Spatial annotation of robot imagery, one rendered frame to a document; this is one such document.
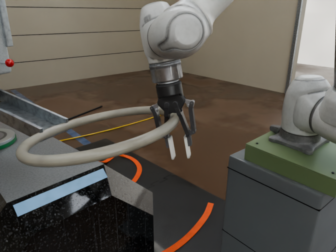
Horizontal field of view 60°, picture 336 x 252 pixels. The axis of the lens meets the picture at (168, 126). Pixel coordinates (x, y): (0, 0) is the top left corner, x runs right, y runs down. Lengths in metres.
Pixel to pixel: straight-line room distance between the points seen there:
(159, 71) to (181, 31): 0.22
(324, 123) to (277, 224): 0.44
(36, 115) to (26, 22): 5.31
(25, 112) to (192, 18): 0.85
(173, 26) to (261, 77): 5.48
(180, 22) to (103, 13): 6.51
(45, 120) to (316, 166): 1.00
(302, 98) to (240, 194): 0.48
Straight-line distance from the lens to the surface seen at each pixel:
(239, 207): 1.37
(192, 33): 0.61
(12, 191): 1.07
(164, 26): 0.62
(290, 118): 1.22
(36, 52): 6.54
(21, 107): 1.29
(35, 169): 1.17
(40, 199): 1.04
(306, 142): 1.25
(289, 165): 1.16
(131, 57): 7.51
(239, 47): 6.29
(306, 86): 1.18
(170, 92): 0.81
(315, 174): 1.13
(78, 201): 1.06
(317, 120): 1.13
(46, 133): 1.06
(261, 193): 1.26
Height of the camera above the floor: 1.37
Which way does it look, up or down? 21 degrees down
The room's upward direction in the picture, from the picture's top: straight up
